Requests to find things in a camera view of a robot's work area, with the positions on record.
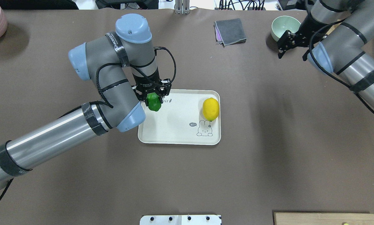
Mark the cream rabbit tray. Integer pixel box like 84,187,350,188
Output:
138,89,221,145

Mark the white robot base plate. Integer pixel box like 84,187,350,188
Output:
139,214,222,225

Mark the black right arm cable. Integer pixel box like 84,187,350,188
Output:
308,19,374,123

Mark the green lemon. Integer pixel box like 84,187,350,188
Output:
147,92,162,112

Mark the yellow lemon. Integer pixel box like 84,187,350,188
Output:
202,98,220,121

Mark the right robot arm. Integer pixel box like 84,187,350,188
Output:
277,0,374,113

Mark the light green bowl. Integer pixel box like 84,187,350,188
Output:
271,16,301,42

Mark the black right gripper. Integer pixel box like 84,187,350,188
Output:
278,13,323,62

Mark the folded grey cloth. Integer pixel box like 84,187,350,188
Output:
214,18,247,47

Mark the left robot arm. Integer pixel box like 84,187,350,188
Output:
0,10,169,189

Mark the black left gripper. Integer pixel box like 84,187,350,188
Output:
134,70,172,102

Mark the wooden board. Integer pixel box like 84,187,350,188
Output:
273,212,374,225

